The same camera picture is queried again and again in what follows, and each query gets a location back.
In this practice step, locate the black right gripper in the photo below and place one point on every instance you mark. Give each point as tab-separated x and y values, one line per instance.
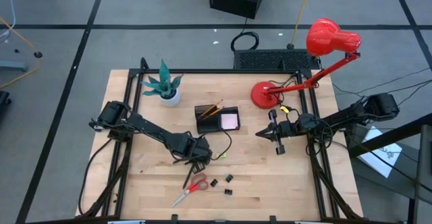
275	131

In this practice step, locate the black computer case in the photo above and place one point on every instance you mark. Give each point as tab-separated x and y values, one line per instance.
236	1

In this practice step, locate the red desk lamp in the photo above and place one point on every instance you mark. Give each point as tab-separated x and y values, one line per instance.
332	36

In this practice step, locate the black chair base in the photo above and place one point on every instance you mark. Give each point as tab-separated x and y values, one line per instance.
4	99

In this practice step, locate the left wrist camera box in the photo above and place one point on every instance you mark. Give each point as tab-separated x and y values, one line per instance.
203	147

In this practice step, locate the white printed sheet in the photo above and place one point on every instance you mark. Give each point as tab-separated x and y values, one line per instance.
379	151

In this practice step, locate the black metal stand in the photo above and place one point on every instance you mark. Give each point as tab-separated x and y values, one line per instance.
423	156

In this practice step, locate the grey furniture foot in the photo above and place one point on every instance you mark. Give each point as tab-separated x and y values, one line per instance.
13	66

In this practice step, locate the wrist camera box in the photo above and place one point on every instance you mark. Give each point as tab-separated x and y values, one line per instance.
203	147
289	128

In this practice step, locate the green snake plant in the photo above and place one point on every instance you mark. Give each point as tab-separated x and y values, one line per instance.
164	82

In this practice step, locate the pink sticky note pad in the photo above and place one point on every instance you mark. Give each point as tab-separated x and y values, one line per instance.
229	121

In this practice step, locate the yellow-green eraser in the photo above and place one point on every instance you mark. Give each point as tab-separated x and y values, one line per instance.
222	156

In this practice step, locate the white plant pot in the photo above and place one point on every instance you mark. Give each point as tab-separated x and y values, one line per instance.
172	101

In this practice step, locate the black mesh crate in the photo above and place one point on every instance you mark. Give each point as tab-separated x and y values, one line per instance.
275	59

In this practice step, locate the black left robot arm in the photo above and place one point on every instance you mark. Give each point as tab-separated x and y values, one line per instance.
148	127

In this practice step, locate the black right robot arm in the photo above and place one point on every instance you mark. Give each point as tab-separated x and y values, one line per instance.
354	114

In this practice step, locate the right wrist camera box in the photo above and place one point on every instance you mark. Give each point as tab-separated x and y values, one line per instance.
289	128

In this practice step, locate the black mesh desk organizer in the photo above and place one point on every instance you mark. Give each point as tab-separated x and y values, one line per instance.
207	126

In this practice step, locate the black metal table frame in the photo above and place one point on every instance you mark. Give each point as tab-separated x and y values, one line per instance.
216	71

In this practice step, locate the black binder clip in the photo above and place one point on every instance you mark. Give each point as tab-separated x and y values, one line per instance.
228	192
214	183
229	178

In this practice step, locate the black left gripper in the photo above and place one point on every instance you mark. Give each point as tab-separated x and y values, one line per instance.
185	148

